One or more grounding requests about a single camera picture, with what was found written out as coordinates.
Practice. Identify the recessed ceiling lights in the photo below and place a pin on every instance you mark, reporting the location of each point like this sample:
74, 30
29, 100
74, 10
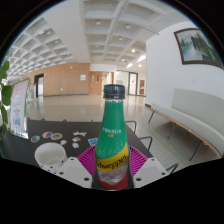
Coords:
98, 23

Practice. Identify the framed landscape painting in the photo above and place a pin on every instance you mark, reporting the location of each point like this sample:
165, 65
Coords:
198, 46

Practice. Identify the white dotted mug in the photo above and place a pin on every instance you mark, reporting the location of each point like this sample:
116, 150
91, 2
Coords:
50, 156

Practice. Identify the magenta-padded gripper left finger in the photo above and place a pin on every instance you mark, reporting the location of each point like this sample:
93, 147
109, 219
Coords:
75, 171

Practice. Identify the small white sticker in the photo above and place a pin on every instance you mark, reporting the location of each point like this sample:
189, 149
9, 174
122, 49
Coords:
76, 139
80, 133

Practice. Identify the small blue card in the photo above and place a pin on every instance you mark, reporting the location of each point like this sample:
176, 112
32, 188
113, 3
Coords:
93, 142

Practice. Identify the round colourful sticker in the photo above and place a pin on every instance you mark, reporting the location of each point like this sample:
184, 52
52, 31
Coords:
35, 138
57, 136
47, 134

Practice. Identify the clear acrylic sign stand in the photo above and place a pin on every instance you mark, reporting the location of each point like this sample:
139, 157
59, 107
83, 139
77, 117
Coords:
19, 110

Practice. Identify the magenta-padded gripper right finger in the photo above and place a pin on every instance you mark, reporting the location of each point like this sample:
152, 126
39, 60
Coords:
150, 171

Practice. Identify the green leafy plant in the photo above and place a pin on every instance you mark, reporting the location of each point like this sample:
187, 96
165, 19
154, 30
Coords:
6, 95

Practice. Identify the green drink bottle black cap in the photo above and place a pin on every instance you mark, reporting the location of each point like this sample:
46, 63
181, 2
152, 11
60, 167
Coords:
111, 140

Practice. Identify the long white wall bench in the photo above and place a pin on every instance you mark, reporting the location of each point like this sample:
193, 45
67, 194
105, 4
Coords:
196, 113

